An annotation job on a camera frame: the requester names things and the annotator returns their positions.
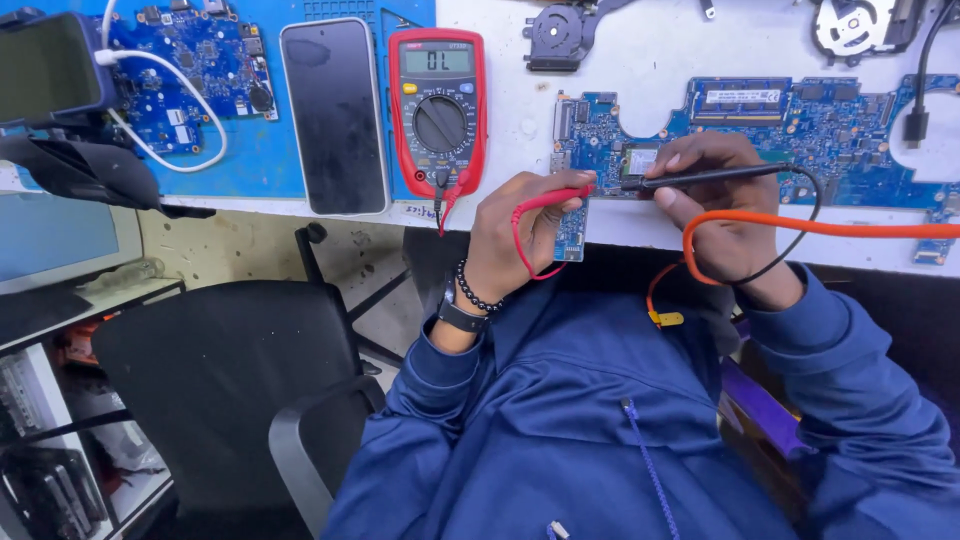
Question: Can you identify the side shelf with clutter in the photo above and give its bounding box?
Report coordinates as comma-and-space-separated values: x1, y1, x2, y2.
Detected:
0, 191, 187, 540

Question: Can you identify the person's right hand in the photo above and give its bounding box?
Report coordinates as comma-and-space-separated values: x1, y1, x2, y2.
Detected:
644, 131, 805, 312

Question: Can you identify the black multimeter probe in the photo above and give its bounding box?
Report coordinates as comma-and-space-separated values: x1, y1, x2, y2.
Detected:
620, 162, 824, 288

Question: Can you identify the large blue laptop motherboard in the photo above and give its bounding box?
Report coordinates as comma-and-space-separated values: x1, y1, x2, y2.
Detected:
549, 73, 960, 266

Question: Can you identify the black usb cable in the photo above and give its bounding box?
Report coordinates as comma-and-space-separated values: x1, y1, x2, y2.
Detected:
902, 0, 957, 150

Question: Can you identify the orange cable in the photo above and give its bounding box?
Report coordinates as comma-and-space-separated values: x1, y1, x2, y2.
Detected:
646, 209, 960, 316

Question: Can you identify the white charging cable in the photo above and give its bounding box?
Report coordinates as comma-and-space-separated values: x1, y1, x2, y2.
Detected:
94, 0, 228, 174

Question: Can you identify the person's left hand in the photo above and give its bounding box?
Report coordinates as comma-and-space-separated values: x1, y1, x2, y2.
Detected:
464, 169, 598, 307

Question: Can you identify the blue repair mat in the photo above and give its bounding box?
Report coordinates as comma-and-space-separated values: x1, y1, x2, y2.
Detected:
0, 0, 438, 202

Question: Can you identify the black bead bracelet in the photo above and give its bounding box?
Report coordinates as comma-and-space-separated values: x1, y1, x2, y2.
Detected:
455, 259, 505, 314

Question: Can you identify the blue hoodie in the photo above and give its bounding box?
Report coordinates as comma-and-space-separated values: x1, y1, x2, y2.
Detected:
321, 262, 960, 540

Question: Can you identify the black cloth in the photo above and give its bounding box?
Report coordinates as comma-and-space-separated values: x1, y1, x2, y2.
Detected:
0, 123, 217, 221

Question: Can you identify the red multimeter probe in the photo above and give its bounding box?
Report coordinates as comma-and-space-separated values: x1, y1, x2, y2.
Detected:
510, 185, 595, 282

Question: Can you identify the black wristwatch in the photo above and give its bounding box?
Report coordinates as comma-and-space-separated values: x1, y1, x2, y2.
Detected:
436, 273, 492, 334

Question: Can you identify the silver cooling fan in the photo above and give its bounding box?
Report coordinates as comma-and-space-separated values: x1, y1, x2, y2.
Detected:
810, 0, 931, 67

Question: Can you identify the small blue circuit board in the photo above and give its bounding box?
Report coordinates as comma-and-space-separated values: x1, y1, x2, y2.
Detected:
96, 0, 279, 157

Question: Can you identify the black office chair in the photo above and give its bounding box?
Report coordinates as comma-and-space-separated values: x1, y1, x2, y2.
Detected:
91, 222, 414, 540

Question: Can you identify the black cooling fan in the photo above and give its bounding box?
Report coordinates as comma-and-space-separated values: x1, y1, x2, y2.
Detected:
522, 0, 639, 74

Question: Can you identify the red digital multimeter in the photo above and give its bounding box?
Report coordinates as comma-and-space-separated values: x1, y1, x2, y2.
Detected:
387, 27, 489, 201

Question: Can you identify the black smartphone with clear case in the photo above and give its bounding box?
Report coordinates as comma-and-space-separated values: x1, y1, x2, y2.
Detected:
279, 17, 391, 218

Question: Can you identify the phone in blue holder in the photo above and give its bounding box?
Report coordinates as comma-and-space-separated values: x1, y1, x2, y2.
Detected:
0, 7, 119, 129

